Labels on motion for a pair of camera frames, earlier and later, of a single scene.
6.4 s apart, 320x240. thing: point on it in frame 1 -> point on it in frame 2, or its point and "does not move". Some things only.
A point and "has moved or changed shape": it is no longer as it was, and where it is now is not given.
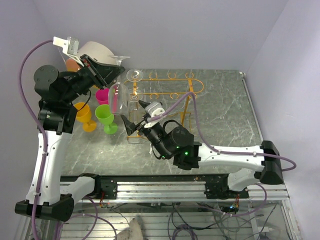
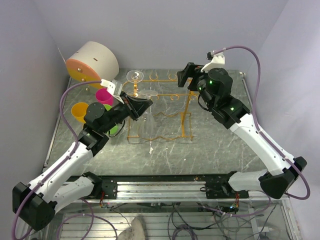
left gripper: [102, 74] -> [135, 106]
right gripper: [131, 127] -> [191, 70]
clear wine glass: [118, 97] has moved or changed shape
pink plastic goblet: [102, 96] does not move
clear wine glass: [134, 75] does not move
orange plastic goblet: [84, 114] does not move
